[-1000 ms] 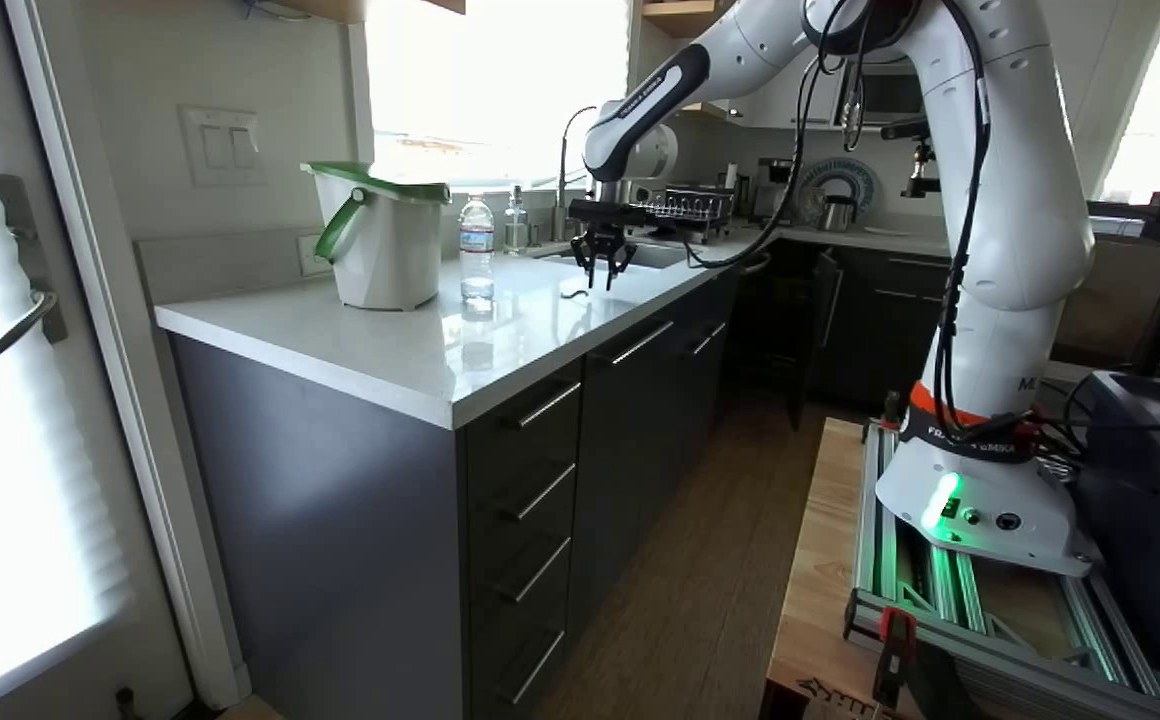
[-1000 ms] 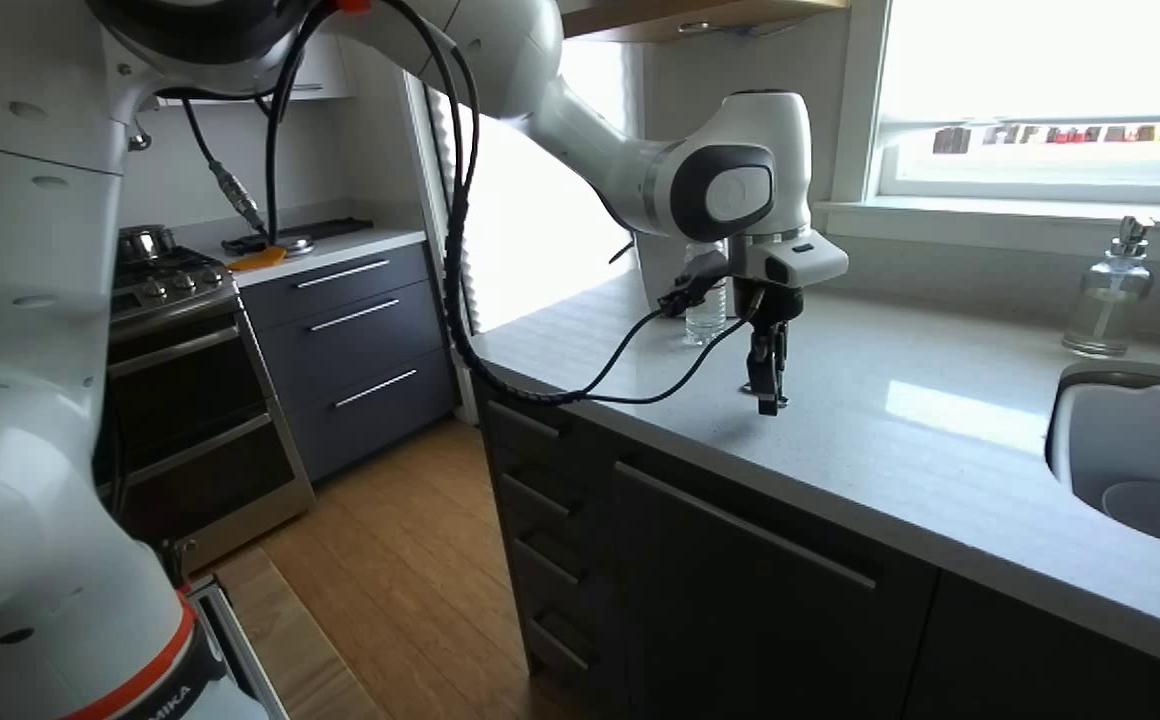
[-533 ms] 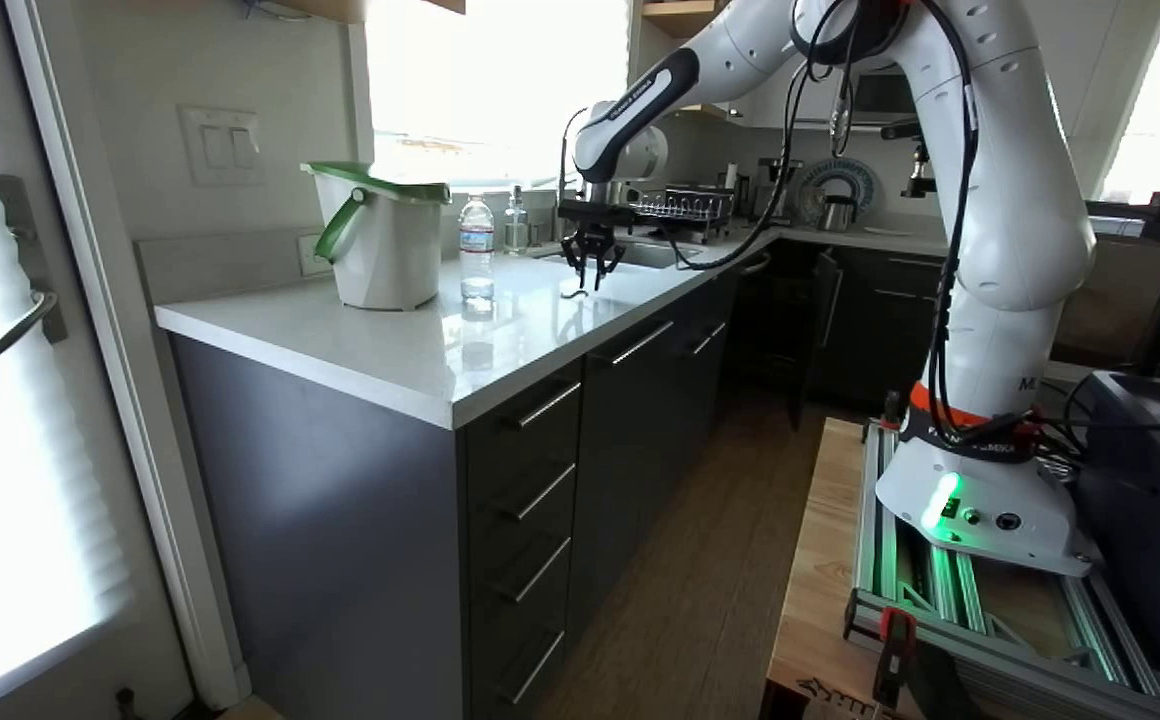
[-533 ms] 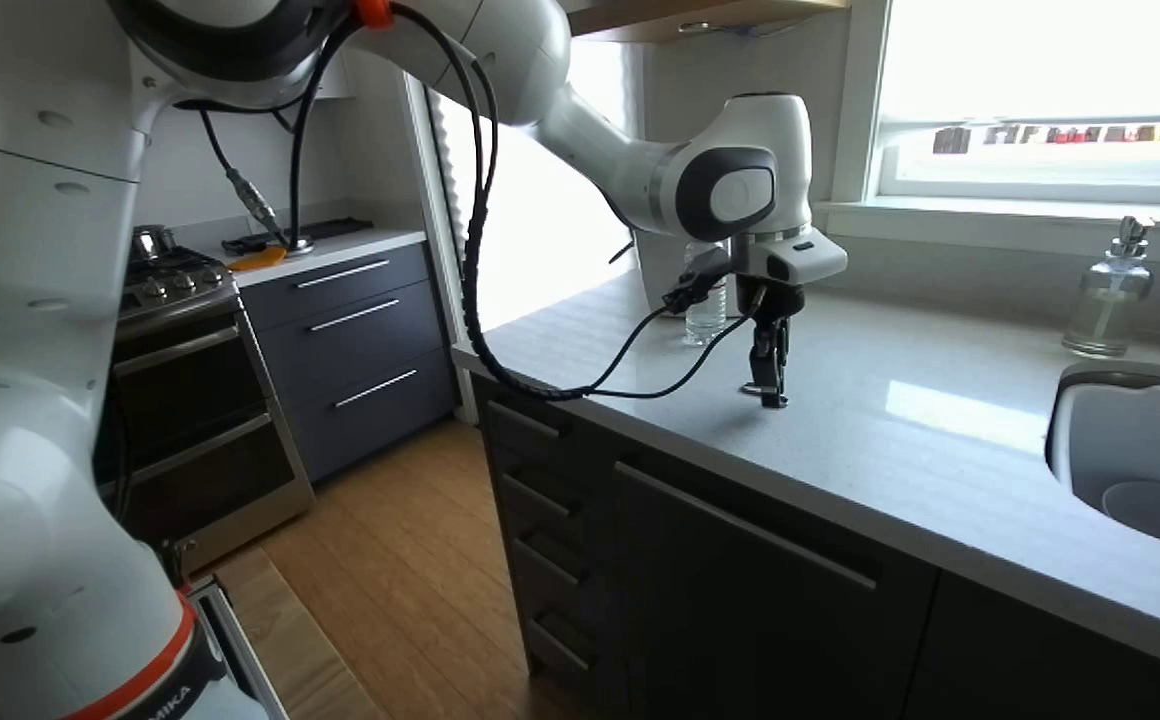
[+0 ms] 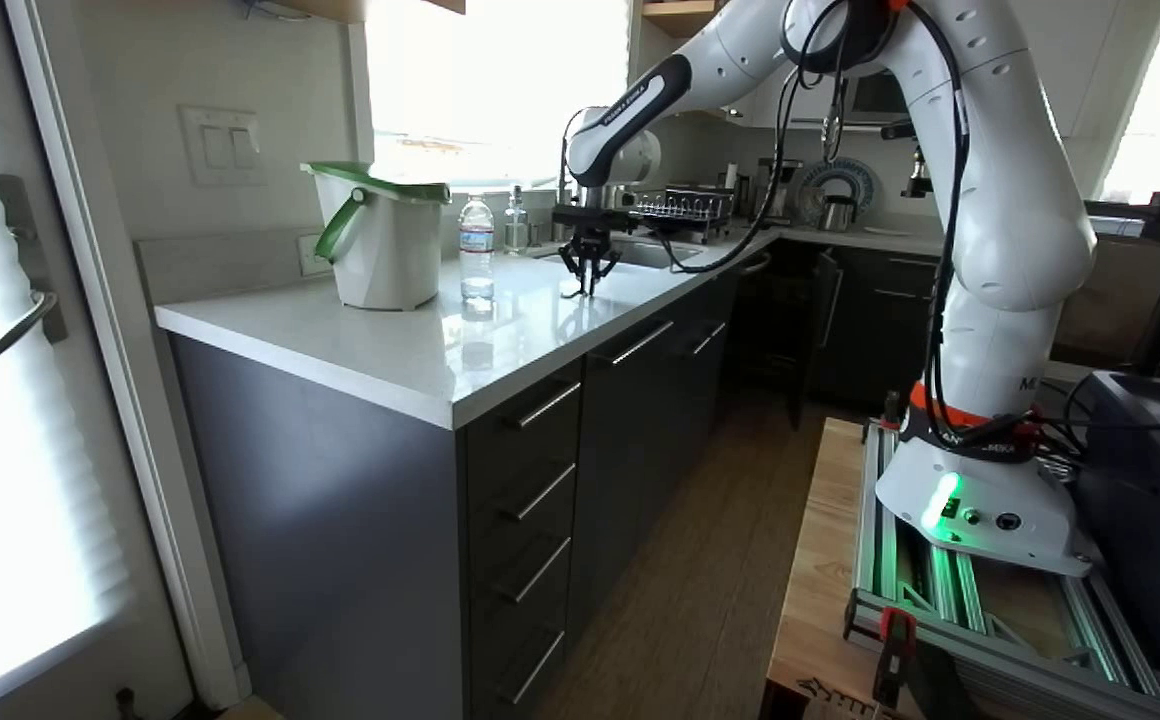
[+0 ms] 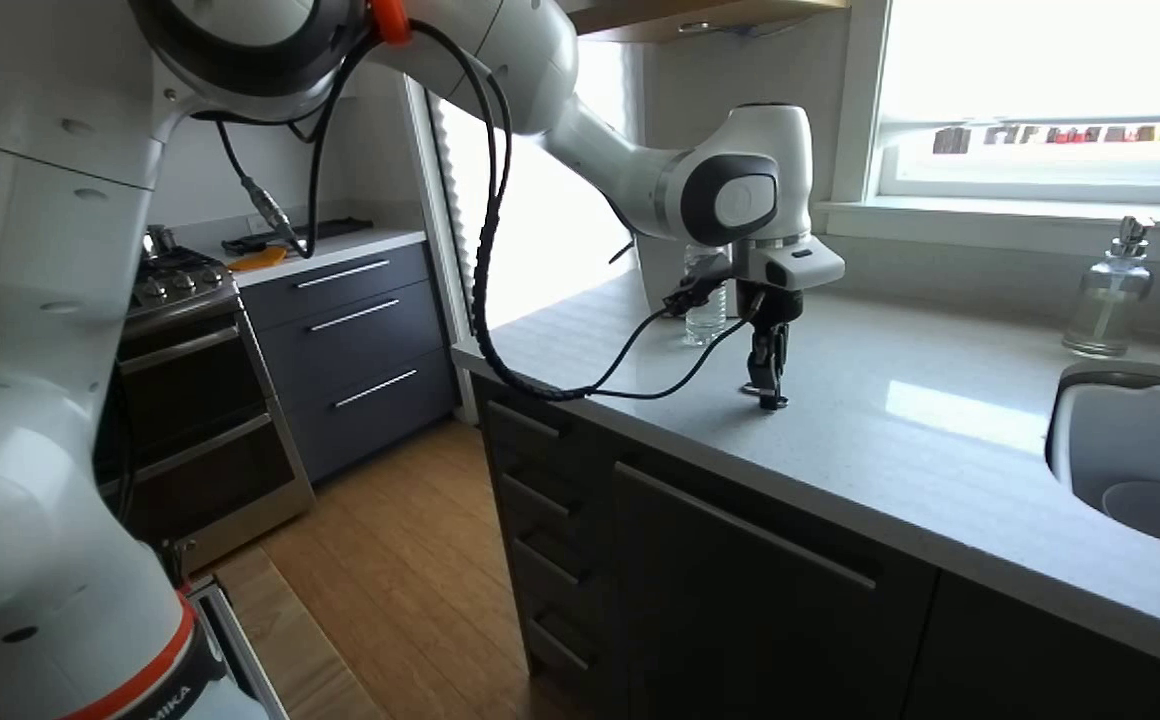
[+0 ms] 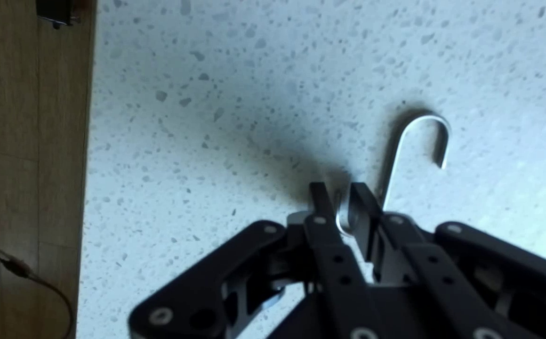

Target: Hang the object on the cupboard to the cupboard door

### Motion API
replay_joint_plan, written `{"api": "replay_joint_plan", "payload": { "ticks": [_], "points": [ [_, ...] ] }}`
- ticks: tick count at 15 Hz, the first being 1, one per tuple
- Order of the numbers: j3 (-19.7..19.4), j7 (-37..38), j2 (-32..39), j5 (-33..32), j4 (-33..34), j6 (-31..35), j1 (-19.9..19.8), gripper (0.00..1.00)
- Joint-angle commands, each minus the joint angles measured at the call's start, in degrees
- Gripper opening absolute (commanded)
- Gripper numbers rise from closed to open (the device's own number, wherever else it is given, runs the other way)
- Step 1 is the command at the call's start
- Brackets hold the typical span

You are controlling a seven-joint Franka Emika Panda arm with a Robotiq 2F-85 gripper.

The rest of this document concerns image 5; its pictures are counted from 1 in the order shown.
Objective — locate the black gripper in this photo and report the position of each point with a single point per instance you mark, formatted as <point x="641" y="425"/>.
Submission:
<point x="588" y="242"/>

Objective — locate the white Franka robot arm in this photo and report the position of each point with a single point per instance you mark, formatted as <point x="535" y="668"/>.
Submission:
<point x="1007" y="225"/>

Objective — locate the white glass door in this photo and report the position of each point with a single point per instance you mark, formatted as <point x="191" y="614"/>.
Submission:
<point x="34" y="506"/>

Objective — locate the clear glass soap dispenser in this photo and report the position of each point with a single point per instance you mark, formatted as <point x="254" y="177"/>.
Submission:
<point x="517" y="225"/>

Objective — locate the grey countertop appliance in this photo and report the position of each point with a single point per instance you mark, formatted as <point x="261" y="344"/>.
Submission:
<point x="680" y="204"/>

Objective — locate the clear plastic water bottle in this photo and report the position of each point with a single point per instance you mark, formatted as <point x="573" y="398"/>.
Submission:
<point x="478" y="262"/>

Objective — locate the white and green pitcher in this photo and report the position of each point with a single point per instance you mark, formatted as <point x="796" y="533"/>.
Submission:
<point x="392" y="255"/>

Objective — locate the bright kitchen window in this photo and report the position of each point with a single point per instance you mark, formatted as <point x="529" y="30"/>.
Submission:
<point x="502" y="86"/>

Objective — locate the round grey kitchen appliance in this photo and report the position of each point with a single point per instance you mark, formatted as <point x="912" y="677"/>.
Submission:
<point x="837" y="195"/>

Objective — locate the dark corner cabinet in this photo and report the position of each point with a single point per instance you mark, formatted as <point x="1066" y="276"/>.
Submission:
<point x="861" y="334"/>

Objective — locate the dark counter cabinet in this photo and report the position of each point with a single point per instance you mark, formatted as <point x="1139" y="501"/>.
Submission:
<point x="341" y="561"/>

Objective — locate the wooden robot platform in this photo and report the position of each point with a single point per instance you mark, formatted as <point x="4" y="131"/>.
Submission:
<point x="821" y="586"/>

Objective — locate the red black clamp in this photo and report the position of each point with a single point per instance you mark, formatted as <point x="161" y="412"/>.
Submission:
<point x="892" y="655"/>

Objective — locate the brown cardboard box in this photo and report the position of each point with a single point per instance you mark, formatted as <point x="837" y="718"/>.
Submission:
<point x="1121" y="305"/>

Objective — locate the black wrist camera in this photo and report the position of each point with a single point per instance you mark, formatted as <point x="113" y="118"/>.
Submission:
<point x="594" y="214"/>

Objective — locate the wooden wall shelf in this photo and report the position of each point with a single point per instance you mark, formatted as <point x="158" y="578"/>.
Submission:
<point x="680" y="14"/>

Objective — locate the white light switch plate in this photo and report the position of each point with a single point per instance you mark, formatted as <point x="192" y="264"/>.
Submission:
<point x="220" y="145"/>

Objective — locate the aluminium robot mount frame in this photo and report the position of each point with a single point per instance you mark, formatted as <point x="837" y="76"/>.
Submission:
<point x="995" y="600"/>

